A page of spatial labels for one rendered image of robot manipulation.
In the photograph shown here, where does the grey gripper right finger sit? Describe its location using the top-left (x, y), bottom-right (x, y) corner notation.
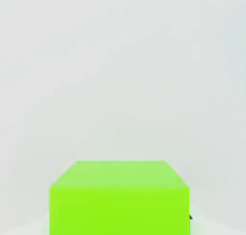
top-left (189, 213), bottom-right (221, 235)

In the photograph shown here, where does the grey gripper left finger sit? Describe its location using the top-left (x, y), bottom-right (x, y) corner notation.
top-left (19, 218), bottom-right (50, 235)

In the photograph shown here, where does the small green cube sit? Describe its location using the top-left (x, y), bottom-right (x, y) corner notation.
top-left (49, 160), bottom-right (190, 235)

